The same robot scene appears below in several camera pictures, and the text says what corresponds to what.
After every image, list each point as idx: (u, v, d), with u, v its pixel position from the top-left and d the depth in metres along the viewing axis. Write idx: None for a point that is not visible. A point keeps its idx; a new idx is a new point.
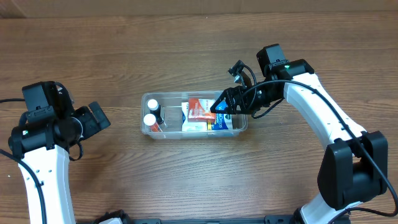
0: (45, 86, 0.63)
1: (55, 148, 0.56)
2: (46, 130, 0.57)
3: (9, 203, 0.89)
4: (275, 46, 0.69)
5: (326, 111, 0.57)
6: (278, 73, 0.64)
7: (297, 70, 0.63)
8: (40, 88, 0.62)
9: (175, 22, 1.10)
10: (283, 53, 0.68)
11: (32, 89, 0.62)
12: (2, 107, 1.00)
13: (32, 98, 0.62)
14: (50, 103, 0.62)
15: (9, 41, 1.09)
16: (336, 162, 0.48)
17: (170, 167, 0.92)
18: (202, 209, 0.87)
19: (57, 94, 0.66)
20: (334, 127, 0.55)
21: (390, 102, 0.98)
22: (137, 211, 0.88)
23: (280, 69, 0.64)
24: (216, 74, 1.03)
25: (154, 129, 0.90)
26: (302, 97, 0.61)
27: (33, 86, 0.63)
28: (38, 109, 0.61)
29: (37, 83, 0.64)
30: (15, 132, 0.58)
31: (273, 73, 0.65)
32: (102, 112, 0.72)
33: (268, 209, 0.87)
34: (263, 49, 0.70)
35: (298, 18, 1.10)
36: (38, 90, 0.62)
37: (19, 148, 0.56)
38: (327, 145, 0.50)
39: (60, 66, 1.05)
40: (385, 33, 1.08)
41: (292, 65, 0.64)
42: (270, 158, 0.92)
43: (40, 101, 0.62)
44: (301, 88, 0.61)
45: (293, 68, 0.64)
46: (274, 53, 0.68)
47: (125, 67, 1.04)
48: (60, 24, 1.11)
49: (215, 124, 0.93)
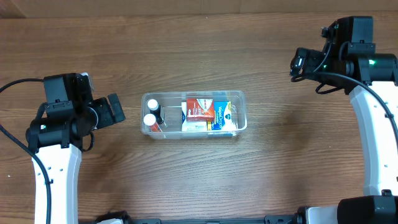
0: (67, 79, 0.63)
1: (69, 147, 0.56)
2: (63, 128, 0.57)
3: (9, 203, 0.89)
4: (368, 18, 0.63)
5: (390, 142, 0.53)
6: (356, 62, 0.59)
7: (384, 64, 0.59)
8: (63, 81, 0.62)
9: (175, 23, 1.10)
10: (372, 29, 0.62)
11: (53, 81, 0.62)
12: (2, 107, 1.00)
13: (52, 90, 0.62)
14: (70, 98, 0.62)
15: (9, 41, 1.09)
16: (373, 216, 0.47)
17: (170, 167, 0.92)
18: (202, 208, 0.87)
19: (76, 86, 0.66)
20: (390, 174, 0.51)
21: None
22: (137, 211, 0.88)
23: (360, 58, 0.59)
24: (216, 74, 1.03)
25: (154, 129, 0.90)
26: (370, 113, 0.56)
27: (55, 78, 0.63)
28: (58, 102, 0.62)
29: (59, 74, 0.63)
30: (33, 125, 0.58)
31: (349, 60, 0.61)
32: (119, 106, 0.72)
33: (268, 210, 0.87)
34: (349, 18, 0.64)
35: (298, 18, 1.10)
36: (60, 83, 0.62)
37: (35, 142, 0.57)
38: (372, 195, 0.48)
39: (61, 66, 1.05)
40: (385, 33, 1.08)
41: (380, 56, 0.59)
42: (270, 158, 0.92)
43: (60, 94, 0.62)
44: (374, 104, 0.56)
45: (380, 61, 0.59)
46: (362, 27, 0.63)
47: (125, 67, 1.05)
48: (60, 24, 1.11)
49: (215, 124, 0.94)
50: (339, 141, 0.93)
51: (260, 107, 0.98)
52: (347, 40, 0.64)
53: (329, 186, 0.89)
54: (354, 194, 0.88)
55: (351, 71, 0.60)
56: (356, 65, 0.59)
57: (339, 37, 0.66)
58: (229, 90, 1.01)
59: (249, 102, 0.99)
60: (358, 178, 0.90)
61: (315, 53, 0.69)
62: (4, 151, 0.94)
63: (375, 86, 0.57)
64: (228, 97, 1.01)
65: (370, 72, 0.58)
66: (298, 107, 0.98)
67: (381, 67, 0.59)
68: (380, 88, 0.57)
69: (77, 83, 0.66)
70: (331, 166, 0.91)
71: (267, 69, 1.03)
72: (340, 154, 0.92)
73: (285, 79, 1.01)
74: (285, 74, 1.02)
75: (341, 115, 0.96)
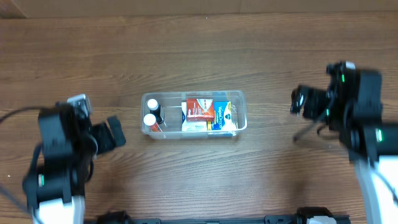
0: (63, 116, 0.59)
1: (72, 203, 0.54)
2: (64, 179, 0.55)
3: (9, 203, 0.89)
4: (376, 76, 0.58)
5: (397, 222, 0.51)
6: (362, 133, 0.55)
7: (392, 136, 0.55)
8: (59, 119, 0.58)
9: (175, 23, 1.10)
10: (379, 88, 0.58)
11: (50, 120, 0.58)
12: (2, 107, 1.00)
13: (48, 129, 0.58)
14: (68, 138, 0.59)
15: (9, 41, 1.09)
16: None
17: (170, 167, 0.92)
18: (201, 208, 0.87)
19: (72, 121, 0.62)
20: None
21: (390, 103, 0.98)
22: (137, 211, 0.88)
23: (365, 127, 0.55)
24: (216, 75, 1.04)
25: (154, 129, 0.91)
26: (377, 191, 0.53)
27: (51, 115, 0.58)
28: (55, 144, 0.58)
29: (54, 111, 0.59)
30: (30, 175, 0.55)
31: (354, 128, 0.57)
32: (120, 129, 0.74)
33: (268, 210, 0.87)
34: (357, 74, 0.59)
35: (298, 18, 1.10)
36: (56, 122, 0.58)
37: (33, 196, 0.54)
38: None
39: (61, 66, 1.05)
40: (385, 33, 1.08)
41: (387, 126, 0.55)
42: (269, 158, 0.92)
43: (56, 134, 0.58)
44: (381, 182, 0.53)
45: (389, 132, 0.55)
46: (370, 84, 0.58)
47: (125, 67, 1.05)
48: (60, 24, 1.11)
49: (215, 124, 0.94)
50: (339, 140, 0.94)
51: (260, 107, 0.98)
52: (353, 96, 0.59)
53: (329, 186, 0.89)
54: (354, 194, 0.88)
55: (356, 143, 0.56)
56: (363, 138, 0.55)
57: (344, 88, 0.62)
58: (229, 90, 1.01)
59: (249, 102, 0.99)
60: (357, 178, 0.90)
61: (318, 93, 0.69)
62: (4, 151, 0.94)
63: (384, 165, 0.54)
64: (228, 97, 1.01)
65: (377, 147, 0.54)
66: None
67: (390, 142, 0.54)
68: (387, 169, 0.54)
69: (72, 117, 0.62)
70: (330, 166, 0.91)
71: (267, 70, 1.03)
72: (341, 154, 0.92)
73: (285, 79, 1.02)
74: (285, 74, 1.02)
75: None
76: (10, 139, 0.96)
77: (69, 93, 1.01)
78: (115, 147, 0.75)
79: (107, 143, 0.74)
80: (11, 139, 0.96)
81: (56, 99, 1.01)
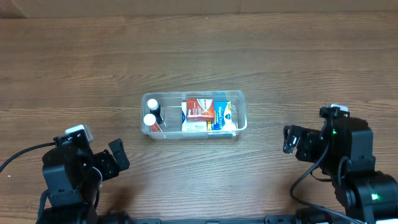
0: (67, 166, 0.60)
1: None
2: None
3: (9, 203, 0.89)
4: (367, 131, 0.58)
5: None
6: (357, 192, 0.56)
7: (387, 192, 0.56)
8: (63, 170, 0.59)
9: (175, 23, 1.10)
10: (371, 144, 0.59)
11: (53, 172, 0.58)
12: (2, 107, 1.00)
13: (53, 182, 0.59)
14: (74, 186, 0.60)
15: (9, 41, 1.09)
16: None
17: (170, 167, 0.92)
18: (202, 209, 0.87)
19: (76, 165, 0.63)
20: None
21: (390, 102, 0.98)
22: (137, 211, 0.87)
23: (360, 188, 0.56)
24: (216, 74, 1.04)
25: (154, 129, 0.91)
26: None
27: (54, 165, 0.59)
28: (62, 192, 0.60)
29: (58, 161, 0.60)
30: None
31: (348, 186, 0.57)
32: (124, 154, 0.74)
33: (268, 210, 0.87)
34: (348, 132, 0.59)
35: (298, 18, 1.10)
36: (60, 173, 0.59)
37: None
38: None
39: (61, 66, 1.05)
40: (385, 33, 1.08)
41: (380, 183, 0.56)
42: (269, 158, 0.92)
43: (63, 185, 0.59)
44: None
45: (383, 188, 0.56)
46: (362, 140, 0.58)
47: (125, 67, 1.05)
48: (60, 25, 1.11)
49: (215, 124, 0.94)
50: None
51: (260, 107, 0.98)
52: (346, 154, 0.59)
53: (329, 186, 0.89)
54: None
55: (352, 201, 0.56)
56: (358, 197, 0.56)
57: (337, 142, 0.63)
58: (229, 90, 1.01)
59: (249, 102, 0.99)
60: None
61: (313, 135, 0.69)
62: (4, 151, 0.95)
63: None
64: (228, 97, 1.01)
65: (373, 207, 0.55)
66: (298, 107, 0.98)
67: (385, 200, 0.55)
68: None
69: (76, 161, 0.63)
70: None
71: (267, 70, 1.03)
72: None
73: (285, 79, 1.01)
74: (285, 74, 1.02)
75: None
76: (10, 139, 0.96)
77: (69, 93, 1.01)
78: (118, 172, 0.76)
79: (112, 170, 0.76)
80: (11, 139, 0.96)
81: (56, 99, 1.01)
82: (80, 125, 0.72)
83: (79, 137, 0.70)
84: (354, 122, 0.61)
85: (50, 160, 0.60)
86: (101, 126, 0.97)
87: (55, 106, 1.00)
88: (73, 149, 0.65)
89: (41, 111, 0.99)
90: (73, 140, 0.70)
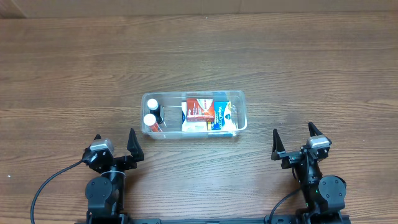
0: (107, 204, 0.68)
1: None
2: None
3: (9, 204, 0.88)
4: (341, 204, 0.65)
5: None
6: None
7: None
8: (105, 208, 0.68)
9: (176, 23, 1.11)
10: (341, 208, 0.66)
11: (97, 210, 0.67)
12: (2, 107, 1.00)
13: (96, 213, 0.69)
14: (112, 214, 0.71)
15: (10, 41, 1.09)
16: None
17: (170, 167, 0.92)
18: (201, 209, 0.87)
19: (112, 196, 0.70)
20: None
21: (390, 102, 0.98)
22: (137, 211, 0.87)
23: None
24: (216, 74, 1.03)
25: (154, 129, 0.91)
26: None
27: (96, 205, 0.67)
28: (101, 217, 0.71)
29: (99, 200, 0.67)
30: None
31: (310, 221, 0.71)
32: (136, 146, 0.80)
33: (268, 209, 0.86)
34: (326, 203, 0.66)
35: (298, 18, 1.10)
36: (102, 210, 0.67)
37: None
38: None
39: (60, 66, 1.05)
40: (385, 33, 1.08)
41: (332, 218, 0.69)
42: (269, 159, 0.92)
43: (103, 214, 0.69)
44: None
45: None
46: (334, 209, 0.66)
47: (125, 67, 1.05)
48: (60, 24, 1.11)
49: (215, 124, 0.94)
50: (339, 141, 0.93)
51: (260, 107, 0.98)
52: (319, 206, 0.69)
53: None
54: (354, 194, 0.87)
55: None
56: None
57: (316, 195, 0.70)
58: (229, 90, 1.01)
59: (249, 102, 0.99)
60: (358, 177, 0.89)
61: (298, 157, 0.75)
62: (4, 151, 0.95)
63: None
64: (228, 97, 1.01)
65: None
66: (298, 107, 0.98)
67: None
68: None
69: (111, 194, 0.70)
70: (330, 166, 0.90)
71: (267, 70, 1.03)
72: (340, 154, 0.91)
73: (285, 79, 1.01)
74: (285, 74, 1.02)
75: (341, 115, 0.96)
76: (10, 138, 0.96)
77: (69, 93, 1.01)
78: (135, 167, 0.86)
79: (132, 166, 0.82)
80: (10, 139, 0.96)
81: (56, 100, 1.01)
82: (104, 142, 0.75)
83: (104, 155, 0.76)
84: (334, 186, 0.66)
85: (93, 196, 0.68)
86: (101, 126, 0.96)
87: (55, 106, 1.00)
88: (107, 186, 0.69)
89: (41, 111, 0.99)
90: (99, 155, 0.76)
